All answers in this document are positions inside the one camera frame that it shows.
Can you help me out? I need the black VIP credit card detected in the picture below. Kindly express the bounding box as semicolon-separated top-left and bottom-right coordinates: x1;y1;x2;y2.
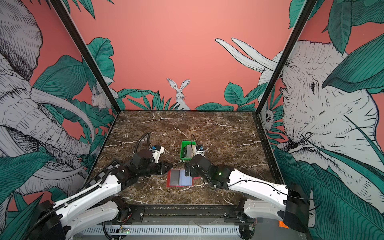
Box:
169;170;180;186

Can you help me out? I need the stack of credit cards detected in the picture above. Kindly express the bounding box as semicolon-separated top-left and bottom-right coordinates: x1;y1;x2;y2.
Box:
184;144;196;159

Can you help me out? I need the green plastic tray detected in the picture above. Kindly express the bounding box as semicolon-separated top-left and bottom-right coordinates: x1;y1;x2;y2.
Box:
180;141;196;161

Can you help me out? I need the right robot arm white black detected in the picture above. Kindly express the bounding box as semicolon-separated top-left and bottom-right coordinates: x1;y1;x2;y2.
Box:
185;154;310;233

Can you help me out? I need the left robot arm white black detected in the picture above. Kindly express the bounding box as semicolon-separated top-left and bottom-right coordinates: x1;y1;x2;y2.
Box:
22;150;173;240

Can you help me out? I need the checkerboard calibration tag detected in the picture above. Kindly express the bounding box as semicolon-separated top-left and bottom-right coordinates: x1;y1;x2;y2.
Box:
81;160;122;190

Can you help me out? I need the orange connector block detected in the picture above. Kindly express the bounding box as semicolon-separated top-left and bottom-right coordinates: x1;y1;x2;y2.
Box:
278;221;289;229

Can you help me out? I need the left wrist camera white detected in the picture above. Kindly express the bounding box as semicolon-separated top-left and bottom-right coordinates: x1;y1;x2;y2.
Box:
151;145;165;164

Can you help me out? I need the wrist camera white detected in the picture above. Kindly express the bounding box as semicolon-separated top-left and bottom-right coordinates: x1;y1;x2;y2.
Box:
151;145;165;164
195;145;205;156

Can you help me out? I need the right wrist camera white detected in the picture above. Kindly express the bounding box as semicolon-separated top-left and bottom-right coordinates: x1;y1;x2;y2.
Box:
195;145;205;156

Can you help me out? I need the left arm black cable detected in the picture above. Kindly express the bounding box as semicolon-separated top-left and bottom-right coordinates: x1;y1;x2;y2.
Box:
134;131;152;155

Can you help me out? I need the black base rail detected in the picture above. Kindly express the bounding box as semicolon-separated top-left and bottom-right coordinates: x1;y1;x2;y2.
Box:
119;204;301;224

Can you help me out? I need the white slotted cable duct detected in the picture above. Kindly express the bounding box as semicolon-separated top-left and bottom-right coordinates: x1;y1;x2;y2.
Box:
80;224;241;237

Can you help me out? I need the left black frame post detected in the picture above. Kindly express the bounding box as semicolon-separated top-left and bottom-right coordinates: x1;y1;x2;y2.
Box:
50;0;121;114

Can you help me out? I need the black frame post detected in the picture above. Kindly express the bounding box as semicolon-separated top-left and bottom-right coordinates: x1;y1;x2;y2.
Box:
256;0;317;116
50;0;121;114

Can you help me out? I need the right black frame post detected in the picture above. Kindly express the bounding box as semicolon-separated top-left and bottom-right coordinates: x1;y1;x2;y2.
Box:
256;0;317;116

